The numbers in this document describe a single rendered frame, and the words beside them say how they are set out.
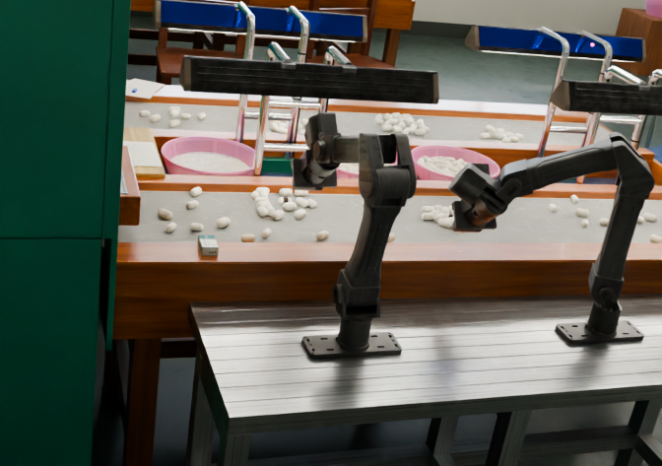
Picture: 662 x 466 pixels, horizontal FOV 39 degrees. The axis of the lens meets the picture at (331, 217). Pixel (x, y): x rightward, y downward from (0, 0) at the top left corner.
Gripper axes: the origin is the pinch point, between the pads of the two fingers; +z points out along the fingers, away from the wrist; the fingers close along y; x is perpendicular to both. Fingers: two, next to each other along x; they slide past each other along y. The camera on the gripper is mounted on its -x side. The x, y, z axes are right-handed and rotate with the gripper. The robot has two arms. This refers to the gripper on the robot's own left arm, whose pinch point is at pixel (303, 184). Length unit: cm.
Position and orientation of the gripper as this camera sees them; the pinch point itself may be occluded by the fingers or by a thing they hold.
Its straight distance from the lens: 219.3
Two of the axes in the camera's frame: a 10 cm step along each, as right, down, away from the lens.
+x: 0.8, 9.6, -2.6
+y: -9.5, -0.1, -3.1
